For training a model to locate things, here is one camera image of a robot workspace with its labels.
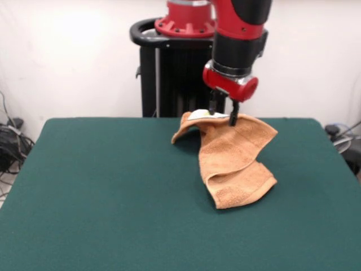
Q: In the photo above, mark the black power adapter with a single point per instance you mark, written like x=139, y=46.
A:
x=332, y=130

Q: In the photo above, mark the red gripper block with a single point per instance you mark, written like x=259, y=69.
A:
x=228, y=86

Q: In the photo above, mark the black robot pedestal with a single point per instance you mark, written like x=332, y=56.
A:
x=175, y=79

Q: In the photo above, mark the grey round base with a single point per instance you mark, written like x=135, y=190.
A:
x=342, y=144

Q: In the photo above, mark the dark green tablecloth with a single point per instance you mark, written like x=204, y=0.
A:
x=84, y=183

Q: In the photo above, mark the tan terry towel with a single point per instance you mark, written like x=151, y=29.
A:
x=231, y=152

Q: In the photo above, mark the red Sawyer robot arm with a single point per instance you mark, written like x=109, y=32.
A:
x=239, y=17

